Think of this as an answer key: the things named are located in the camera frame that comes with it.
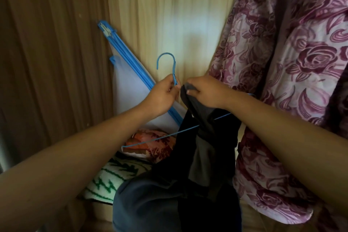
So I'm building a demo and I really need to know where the orange red patterned cloth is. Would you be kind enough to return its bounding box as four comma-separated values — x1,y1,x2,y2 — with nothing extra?
122,130,176,163

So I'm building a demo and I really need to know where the person's right hand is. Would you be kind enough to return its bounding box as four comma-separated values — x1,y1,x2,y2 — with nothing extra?
186,75,234,110

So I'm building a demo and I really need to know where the person's left hand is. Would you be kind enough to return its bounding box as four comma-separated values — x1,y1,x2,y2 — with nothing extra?
138,74,181,120

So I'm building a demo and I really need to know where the blue edged white panel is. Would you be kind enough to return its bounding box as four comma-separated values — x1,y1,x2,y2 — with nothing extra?
98,20,187,134

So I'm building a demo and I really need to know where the green white patterned cloth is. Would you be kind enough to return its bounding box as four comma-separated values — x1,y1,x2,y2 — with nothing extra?
81,156,153,205

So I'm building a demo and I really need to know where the person's right forearm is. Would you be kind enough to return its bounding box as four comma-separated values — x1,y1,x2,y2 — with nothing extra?
225,93,348,211

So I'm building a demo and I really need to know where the person's left forearm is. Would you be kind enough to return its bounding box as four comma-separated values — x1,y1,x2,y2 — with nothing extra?
0,104,153,232

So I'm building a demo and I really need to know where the blue wire clothes hanger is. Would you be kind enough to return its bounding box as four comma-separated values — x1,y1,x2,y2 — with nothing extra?
121,52,256,149

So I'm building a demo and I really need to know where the wooden wardrobe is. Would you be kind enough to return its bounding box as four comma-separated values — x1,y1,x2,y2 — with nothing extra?
0,0,348,232

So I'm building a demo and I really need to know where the pink floral jacket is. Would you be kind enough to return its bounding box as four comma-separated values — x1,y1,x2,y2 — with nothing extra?
208,0,348,225

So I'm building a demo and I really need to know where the dark grey t-shirt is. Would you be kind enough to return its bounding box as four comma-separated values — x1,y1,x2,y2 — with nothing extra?
113,83,243,232

